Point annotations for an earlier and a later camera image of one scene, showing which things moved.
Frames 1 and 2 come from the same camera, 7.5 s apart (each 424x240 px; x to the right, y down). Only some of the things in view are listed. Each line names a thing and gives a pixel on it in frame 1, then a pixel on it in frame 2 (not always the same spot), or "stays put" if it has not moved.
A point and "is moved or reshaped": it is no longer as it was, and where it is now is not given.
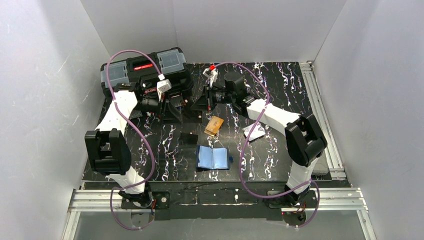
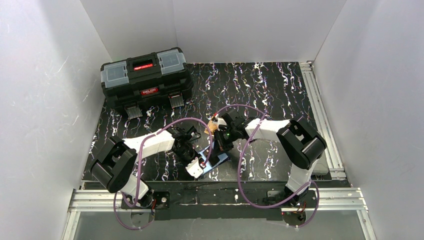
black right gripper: x=209 y=98 -> x=224 y=129
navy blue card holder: x=209 y=158 is moved or reshaped
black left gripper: x=170 y=100 -> x=189 y=156
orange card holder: x=213 y=125 stays put
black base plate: x=211 y=201 stays put
